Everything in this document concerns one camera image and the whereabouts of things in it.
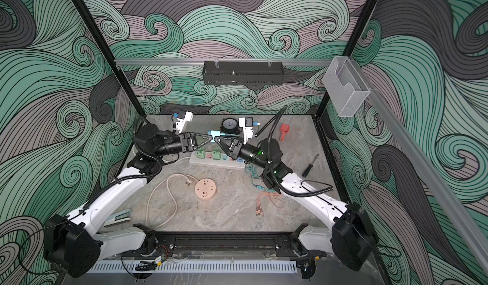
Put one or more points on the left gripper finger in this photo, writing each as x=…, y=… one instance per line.
x=200, y=137
x=198, y=145

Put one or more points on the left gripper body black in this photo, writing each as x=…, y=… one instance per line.
x=185, y=144

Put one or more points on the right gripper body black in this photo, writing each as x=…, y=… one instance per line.
x=238, y=151

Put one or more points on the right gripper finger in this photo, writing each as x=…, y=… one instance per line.
x=226, y=149
x=224, y=140

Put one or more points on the light green charger plug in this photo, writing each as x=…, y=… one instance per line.
x=200, y=154

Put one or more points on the teal charger plug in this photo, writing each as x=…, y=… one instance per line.
x=214, y=133

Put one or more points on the white power strip coloured sockets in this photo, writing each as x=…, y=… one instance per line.
x=226, y=162

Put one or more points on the pink round socket with cable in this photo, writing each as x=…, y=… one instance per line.
x=205, y=189

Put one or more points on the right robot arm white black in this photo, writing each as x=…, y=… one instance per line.
x=349, y=233

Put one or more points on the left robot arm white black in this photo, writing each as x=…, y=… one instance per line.
x=73, y=242

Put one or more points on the black pressure gauge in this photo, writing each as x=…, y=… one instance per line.
x=230, y=126

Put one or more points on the red plastic clamp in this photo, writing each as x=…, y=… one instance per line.
x=284, y=130

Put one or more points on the black perforated metal tray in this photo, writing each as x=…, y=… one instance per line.
x=252, y=74

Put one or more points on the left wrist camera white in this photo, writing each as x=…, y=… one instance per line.
x=181, y=118

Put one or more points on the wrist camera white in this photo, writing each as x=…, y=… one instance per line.
x=181, y=118
x=247, y=124

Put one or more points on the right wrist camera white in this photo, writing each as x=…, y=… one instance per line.
x=247, y=124

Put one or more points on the black handled screwdriver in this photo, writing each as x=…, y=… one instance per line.
x=310, y=166

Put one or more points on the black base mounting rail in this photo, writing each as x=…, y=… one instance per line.
x=281, y=244

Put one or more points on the aluminium rail back wall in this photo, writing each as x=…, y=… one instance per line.
x=174, y=61

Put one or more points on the aluminium rail wall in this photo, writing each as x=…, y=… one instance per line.
x=174, y=61
x=462, y=220

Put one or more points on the white slotted cable duct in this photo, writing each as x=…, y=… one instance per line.
x=201, y=267

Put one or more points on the clear plastic wall holder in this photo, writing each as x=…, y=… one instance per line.
x=346, y=85

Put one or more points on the aluminium rail right wall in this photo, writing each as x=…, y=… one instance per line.
x=462, y=220

